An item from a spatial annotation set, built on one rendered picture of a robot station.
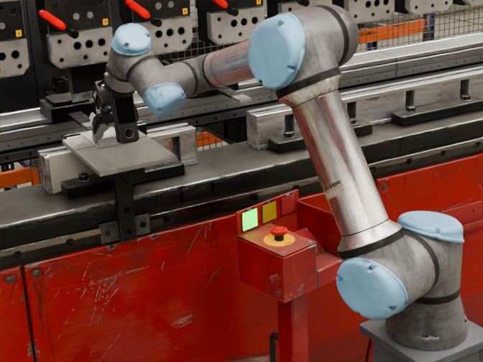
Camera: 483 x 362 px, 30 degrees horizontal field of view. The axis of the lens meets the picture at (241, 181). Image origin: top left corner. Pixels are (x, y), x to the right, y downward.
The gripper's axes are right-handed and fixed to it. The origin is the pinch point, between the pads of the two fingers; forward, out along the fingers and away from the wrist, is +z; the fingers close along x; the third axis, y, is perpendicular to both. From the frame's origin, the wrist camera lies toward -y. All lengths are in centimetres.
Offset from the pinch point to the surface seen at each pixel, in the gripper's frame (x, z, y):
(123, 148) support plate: -1.2, -3.0, -4.7
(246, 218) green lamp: -25.4, 2.7, -26.1
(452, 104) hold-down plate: -104, 11, -2
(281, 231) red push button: -29.6, -2.4, -33.4
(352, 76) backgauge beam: -89, 27, 22
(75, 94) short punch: 4.6, -0.8, 13.4
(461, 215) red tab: -103, 29, -29
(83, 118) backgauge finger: 0.0, 13.5, 15.4
